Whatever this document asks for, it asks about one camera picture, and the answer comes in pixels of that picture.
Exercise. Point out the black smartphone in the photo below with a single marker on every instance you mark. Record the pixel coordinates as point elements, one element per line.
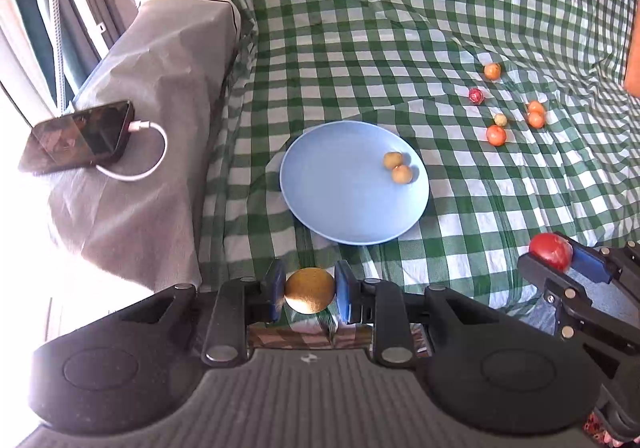
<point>96,136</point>

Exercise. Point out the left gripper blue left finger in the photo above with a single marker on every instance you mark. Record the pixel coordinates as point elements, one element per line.
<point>240,303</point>

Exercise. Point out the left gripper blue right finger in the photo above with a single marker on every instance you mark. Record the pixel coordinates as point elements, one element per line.
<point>381,304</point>

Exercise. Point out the red lychee fruit far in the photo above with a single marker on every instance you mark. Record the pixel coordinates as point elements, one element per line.
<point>476,96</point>

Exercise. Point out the small orange fruit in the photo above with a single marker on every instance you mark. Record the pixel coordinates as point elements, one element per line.
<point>536,107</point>
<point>492,71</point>
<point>535,120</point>

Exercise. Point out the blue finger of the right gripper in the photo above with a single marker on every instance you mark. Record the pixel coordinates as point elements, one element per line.
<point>595,262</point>
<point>550,287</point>

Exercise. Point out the grey sofa armrest cover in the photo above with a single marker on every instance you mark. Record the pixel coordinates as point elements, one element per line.
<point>139,218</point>

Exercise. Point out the orange tangerine front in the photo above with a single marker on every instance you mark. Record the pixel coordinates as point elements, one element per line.
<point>496,135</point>

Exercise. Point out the tan longan fruit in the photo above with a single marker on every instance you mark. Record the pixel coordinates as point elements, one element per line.
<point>500,120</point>
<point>392,160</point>
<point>309,290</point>

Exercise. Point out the blue round plate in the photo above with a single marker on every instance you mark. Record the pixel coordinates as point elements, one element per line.
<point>334,182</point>

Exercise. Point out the orange cushion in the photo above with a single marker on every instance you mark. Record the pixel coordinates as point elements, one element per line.
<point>632,74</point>

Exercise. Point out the tan longan fruit in plate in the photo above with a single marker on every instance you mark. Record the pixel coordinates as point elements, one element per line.
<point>392,160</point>

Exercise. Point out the red lychee fruit front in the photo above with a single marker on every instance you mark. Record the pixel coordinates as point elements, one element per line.
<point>553,250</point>

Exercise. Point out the green white checkered cloth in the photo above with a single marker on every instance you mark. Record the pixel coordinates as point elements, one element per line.
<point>408,65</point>

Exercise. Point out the red lychee fruit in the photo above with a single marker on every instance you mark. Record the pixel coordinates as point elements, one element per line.
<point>476,96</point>
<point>553,250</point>

